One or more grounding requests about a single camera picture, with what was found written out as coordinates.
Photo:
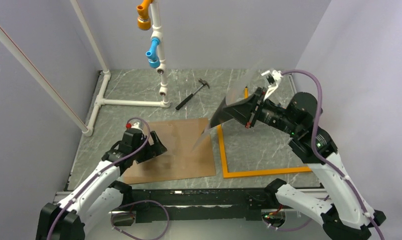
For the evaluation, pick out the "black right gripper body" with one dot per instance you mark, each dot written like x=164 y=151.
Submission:
x=269 y=113

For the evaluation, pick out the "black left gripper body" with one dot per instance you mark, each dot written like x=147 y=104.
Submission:
x=141 y=156

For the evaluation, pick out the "yellow handled screwdriver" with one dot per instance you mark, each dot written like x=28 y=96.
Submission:
x=246 y=92

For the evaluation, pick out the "orange picture frame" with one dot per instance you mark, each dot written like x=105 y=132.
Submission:
x=261 y=151

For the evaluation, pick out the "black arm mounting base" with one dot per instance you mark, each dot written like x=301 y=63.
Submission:
x=150 y=205

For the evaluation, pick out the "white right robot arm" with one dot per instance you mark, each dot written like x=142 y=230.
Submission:
x=347 y=216

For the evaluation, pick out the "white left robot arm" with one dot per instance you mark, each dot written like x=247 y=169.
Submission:
x=102 y=191

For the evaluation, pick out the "black claw hammer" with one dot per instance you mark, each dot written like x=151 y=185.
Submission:
x=204 y=83

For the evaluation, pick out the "blue pipe nozzle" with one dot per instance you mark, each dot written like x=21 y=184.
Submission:
x=152 y=55

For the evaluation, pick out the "orange pipe nozzle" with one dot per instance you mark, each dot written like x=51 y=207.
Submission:
x=143 y=20

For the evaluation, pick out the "white diagonal pole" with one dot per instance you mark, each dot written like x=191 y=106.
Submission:
x=13 y=48

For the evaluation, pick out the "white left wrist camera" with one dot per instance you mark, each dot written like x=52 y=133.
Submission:
x=135 y=124

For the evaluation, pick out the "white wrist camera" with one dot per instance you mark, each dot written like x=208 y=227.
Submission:
x=135 y=124
x=272 y=79

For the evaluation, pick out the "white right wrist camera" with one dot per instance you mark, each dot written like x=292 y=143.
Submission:
x=272 y=79

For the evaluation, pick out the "aluminium table edge rail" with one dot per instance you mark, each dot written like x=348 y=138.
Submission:
x=292 y=82

